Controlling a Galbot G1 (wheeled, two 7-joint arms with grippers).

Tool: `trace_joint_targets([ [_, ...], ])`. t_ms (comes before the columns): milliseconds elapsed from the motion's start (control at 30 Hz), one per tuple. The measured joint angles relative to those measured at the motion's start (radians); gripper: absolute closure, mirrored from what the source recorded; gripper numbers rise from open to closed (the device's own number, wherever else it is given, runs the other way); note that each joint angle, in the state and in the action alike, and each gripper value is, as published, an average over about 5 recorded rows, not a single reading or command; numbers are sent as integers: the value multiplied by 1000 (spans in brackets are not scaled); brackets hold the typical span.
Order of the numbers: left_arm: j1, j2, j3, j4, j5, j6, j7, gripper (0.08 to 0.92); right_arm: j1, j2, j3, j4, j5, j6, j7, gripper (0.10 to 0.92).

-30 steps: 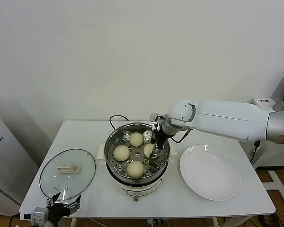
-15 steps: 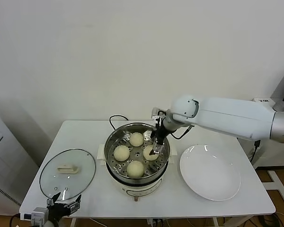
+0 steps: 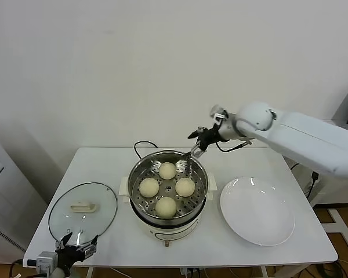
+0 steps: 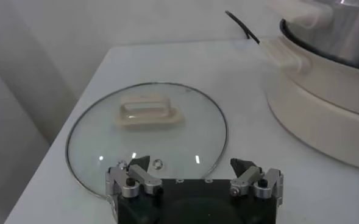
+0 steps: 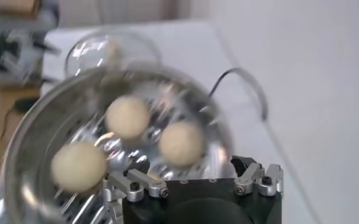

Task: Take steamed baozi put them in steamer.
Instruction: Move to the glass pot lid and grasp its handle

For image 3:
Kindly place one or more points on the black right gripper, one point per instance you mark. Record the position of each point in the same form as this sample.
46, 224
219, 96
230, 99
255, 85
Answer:
209, 136

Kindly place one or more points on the white steamed baozi bun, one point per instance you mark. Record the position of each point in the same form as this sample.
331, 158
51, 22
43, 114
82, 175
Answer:
185, 186
167, 170
166, 207
149, 187

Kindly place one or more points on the white side desk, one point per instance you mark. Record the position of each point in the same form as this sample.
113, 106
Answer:
340, 228

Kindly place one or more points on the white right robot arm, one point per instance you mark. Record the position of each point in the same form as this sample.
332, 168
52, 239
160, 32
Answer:
301, 136

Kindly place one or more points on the perforated steel steamer basket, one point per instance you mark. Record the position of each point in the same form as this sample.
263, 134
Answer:
198, 199

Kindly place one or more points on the white cabinet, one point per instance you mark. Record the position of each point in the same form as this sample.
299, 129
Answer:
5, 197

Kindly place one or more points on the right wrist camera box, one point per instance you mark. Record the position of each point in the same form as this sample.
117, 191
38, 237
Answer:
219, 112

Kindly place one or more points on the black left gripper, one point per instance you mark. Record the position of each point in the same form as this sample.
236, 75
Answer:
68, 255

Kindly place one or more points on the black power adapter brick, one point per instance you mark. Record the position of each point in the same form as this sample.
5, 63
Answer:
315, 176

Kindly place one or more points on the glass pot lid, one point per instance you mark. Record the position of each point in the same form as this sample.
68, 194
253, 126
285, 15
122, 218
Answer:
84, 208

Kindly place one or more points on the white round plate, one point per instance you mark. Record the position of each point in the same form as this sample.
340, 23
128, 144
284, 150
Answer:
258, 211

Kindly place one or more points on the cream electric cooker base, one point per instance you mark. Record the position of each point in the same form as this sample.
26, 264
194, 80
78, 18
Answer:
174, 235

